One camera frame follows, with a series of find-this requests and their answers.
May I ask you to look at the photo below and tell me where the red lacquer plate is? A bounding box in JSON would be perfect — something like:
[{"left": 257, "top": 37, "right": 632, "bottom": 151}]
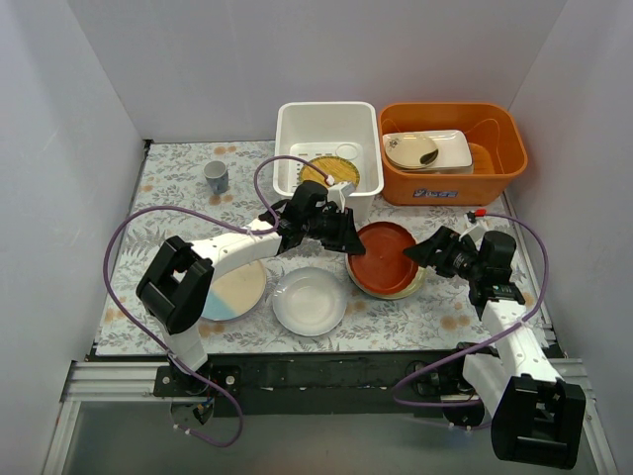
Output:
[{"left": 346, "top": 222, "right": 418, "bottom": 296}]

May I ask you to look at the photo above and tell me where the round woven bamboo mat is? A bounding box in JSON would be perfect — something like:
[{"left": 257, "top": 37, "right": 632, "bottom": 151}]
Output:
[{"left": 299, "top": 155, "right": 360, "bottom": 187}]

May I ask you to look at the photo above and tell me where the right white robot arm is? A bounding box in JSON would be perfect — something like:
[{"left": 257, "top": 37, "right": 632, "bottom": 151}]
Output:
[{"left": 404, "top": 227, "right": 586, "bottom": 469}]

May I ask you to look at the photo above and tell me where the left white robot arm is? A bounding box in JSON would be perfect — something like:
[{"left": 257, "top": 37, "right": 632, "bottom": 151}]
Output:
[{"left": 136, "top": 180, "right": 365, "bottom": 396}]

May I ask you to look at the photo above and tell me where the white plastic bin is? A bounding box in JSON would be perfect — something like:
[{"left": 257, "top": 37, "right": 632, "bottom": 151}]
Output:
[{"left": 274, "top": 101, "right": 384, "bottom": 223}]

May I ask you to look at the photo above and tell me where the orange plastic bin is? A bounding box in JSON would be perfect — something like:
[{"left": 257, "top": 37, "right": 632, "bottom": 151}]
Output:
[{"left": 379, "top": 102, "right": 528, "bottom": 206}]

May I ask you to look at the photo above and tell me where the cream plate under stack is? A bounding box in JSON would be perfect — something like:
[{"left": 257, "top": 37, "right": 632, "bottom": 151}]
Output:
[{"left": 347, "top": 268, "right": 426, "bottom": 300}]

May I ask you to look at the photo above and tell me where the white scalloped plate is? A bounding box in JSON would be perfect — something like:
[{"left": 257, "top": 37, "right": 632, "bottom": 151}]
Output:
[{"left": 271, "top": 267, "right": 347, "bottom": 337}]

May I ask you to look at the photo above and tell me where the white perforated drain tray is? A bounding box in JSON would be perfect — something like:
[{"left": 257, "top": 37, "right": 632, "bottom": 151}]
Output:
[{"left": 289, "top": 142, "right": 365, "bottom": 192}]

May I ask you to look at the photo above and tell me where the grey ceramic cup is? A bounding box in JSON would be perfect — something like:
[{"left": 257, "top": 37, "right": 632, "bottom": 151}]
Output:
[{"left": 203, "top": 160, "right": 228, "bottom": 195}]

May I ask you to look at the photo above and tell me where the floral table mat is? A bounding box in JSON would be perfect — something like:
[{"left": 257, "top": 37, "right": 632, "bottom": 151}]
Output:
[{"left": 96, "top": 142, "right": 488, "bottom": 356}]

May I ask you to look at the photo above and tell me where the beige and blue plate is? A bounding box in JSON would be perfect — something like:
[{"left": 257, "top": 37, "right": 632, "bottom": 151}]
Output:
[{"left": 201, "top": 260, "right": 267, "bottom": 323}]

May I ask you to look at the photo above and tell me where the white rectangular dish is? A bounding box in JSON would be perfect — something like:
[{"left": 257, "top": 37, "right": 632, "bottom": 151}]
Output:
[{"left": 396, "top": 130, "right": 474, "bottom": 174}]

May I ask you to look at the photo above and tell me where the cream plate with flower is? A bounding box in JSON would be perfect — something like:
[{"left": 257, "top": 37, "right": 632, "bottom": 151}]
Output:
[{"left": 383, "top": 133, "right": 439, "bottom": 170}]

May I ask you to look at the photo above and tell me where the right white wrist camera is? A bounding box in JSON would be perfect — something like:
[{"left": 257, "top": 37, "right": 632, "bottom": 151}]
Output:
[{"left": 461, "top": 211, "right": 490, "bottom": 244}]

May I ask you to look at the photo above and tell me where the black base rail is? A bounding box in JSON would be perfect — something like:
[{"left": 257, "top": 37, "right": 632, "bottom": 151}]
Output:
[{"left": 152, "top": 343, "right": 475, "bottom": 417}]

